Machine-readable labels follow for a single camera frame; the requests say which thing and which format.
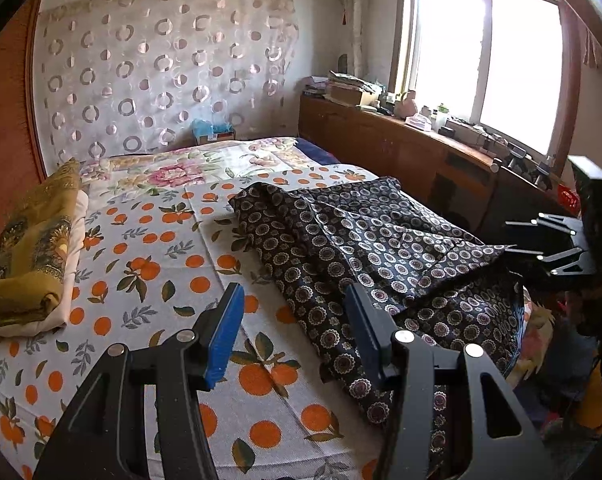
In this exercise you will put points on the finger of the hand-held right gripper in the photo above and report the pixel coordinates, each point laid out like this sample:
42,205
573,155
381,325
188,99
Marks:
546,222
566,262

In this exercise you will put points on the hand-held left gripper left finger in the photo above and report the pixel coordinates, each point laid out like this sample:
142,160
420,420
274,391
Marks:
225,340

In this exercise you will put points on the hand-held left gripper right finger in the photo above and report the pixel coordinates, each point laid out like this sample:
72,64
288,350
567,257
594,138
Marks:
366,340

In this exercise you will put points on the navy patterned satin garment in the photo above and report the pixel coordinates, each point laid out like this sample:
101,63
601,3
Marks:
341,245

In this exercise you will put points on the red packet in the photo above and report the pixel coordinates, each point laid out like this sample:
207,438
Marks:
568,196

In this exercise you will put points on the colourful printed cloth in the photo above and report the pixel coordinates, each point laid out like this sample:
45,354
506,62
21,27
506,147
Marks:
541,330

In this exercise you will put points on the orange fruit print bedsheet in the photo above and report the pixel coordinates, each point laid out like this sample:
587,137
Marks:
146,270

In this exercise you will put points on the white plastic bottle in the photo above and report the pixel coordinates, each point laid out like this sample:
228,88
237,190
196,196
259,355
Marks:
440,116

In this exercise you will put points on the long wooden cabinet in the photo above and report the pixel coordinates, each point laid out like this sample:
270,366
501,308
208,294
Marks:
396,155

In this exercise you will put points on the floral print quilt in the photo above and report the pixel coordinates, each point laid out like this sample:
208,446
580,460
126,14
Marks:
181,170

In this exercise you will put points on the window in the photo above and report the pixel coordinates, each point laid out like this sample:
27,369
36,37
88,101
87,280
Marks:
476,50

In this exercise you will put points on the dark blue bed sheet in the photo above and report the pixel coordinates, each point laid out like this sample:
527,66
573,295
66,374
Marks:
316,152

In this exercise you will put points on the small cardboard box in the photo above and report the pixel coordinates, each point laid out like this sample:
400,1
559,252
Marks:
226,136

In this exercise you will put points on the yellow ornate patterned blanket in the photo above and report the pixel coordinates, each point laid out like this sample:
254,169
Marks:
31,250

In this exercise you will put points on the stack of papers and books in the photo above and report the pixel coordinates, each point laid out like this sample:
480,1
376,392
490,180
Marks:
346,87

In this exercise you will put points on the beige window drape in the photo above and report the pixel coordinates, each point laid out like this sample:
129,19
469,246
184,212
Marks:
361,15

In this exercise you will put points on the white circle pattern curtain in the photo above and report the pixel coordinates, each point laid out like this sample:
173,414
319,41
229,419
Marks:
156,70

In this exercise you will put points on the wooden wardrobe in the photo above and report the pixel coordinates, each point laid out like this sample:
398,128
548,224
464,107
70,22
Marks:
6,135

